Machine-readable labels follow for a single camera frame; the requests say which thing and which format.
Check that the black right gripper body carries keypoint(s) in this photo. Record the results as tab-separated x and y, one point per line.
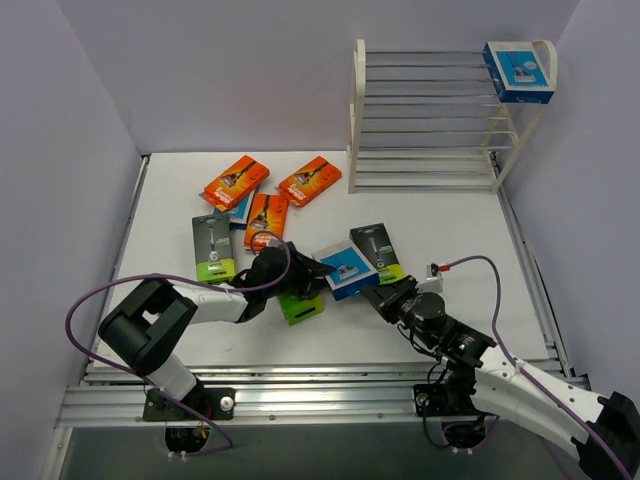
388	295

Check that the cream metal wire shelf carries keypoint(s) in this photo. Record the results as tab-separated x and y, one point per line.
431	120

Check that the black green razor box centre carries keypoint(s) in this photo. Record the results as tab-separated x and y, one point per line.
296	310

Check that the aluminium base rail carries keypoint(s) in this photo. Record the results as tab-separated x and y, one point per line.
359	393

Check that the black green razor box right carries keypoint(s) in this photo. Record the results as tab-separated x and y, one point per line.
375	244

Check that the orange Gillette razor box middle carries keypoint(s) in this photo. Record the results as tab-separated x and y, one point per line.
267	217

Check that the black green razor box left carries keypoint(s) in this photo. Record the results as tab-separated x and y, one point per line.
213	249

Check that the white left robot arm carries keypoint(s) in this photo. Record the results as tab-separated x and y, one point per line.
145	327

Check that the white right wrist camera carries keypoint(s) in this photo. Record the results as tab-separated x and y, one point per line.
433	282

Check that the orange gillette razor box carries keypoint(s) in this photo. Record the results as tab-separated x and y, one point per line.
267	217
235	183
309	181

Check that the orange Gillette razor box left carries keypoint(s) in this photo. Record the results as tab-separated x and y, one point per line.
235	183

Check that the blue white Harry's razor box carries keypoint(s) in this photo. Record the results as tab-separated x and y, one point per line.
351	269

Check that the orange Gillette razor box right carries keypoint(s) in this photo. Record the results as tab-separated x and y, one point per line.
309	181

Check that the black green razor box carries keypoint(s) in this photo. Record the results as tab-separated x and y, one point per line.
375	244
213	249
296	310

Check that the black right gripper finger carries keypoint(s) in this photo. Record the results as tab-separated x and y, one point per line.
376	296
406	285

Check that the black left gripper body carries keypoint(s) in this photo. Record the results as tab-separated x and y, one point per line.
302	272

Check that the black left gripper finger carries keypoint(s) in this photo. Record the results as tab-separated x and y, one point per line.
312	266
311	289

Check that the blue razor box under orange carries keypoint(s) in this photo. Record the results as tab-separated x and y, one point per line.
238	215

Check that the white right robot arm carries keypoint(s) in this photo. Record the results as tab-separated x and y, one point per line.
600	431

